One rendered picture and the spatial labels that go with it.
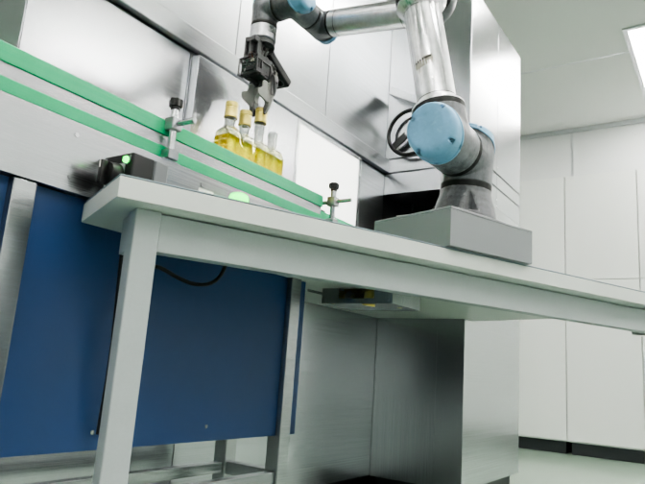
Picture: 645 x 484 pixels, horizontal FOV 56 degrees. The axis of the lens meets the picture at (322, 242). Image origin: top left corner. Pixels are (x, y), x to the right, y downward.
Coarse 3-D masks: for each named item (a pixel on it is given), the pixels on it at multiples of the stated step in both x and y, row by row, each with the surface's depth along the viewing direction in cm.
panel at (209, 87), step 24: (192, 72) 169; (216, 72) 175; (192, 96) 167; (216, 96) 174; (240, 96) 183; (216, 120) 174; (288, 120) 203; (288, 144) 202; (336, 144) 227; (288, 168) 201; (360, 168) 241
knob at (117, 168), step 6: (102, 162) 103; (108, 162) 104; (114, 162) 105; (102, 168) 103; (108, 168) 104; (114, 168) 103; (120, 168) 104; (102, 174) 103; (108, 174) 103; (114, 174) 103; (96, 180) 103; (102, 180) 103; (108, 180) 103
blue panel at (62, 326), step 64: (0, 192) 95; (64, 256) 103; (64, 320) 103; (192, 320) 127; (256, 320) 144; (64, 384) 102; (192, 384) 126; (256, 384) 143; (0, 448) 93; (64, 448) 102
